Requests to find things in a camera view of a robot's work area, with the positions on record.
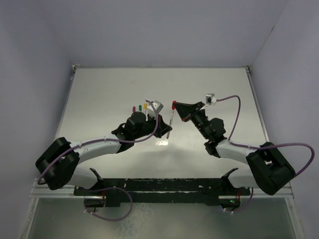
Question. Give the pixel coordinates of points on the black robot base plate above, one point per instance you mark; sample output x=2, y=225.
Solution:
x=208, y=191

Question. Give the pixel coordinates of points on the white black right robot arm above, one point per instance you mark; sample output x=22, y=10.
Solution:
x=269, y=169

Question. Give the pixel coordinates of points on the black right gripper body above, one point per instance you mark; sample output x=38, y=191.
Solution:
x=200, y=121

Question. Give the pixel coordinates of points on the silver pen red tip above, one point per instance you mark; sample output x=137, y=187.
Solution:
x=171, y=120

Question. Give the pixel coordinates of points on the aluminium table edge rail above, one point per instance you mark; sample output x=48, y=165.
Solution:
x=248, y=72

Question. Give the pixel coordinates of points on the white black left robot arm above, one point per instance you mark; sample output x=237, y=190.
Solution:
x=58, y=165

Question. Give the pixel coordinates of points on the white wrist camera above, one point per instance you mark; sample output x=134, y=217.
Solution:
x=154, y=106
x=210, y=100

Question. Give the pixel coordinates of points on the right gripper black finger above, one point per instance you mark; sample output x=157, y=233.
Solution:
x=186, y=114
x=185, y=106

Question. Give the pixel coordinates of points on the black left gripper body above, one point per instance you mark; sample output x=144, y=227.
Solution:
x=149, y=127

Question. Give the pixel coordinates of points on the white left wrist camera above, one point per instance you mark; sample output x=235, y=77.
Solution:
x=154, y=106

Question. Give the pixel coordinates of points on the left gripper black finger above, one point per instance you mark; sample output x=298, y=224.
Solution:
x=162, y=124
x=166, y=132

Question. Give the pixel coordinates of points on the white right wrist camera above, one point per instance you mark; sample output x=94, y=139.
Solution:
x=210, y=100

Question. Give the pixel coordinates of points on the silver pen yellow tip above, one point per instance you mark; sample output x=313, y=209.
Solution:
x=145, y=111

